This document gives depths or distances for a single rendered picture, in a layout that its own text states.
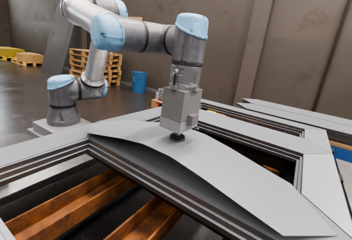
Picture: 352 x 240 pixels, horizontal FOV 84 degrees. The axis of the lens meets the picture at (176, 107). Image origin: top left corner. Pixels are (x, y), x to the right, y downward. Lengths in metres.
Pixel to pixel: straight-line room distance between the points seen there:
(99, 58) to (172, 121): 0.58
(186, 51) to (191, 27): 0.05
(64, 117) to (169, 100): 0.71
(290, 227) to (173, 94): 0.34
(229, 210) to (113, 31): 0.43
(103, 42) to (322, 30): 4.15
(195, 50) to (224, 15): 4.24
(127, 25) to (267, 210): 0.46
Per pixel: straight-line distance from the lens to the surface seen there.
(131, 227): 0.60
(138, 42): 0.48
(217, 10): 4.75
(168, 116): 0.48
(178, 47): 0.46
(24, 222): 0.66
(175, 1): 5.28
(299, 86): 4.35
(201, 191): 0.48
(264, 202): 0.47
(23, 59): 9.01
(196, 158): 0.47
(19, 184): 0.83
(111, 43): 0.45
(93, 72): 1.02
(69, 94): 1.07
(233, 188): 0.44
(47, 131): 1.09
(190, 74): 0.45
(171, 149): 0.48
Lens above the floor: 1.14
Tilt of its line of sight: 16 degrees down
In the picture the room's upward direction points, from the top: 7 degrees clockwise
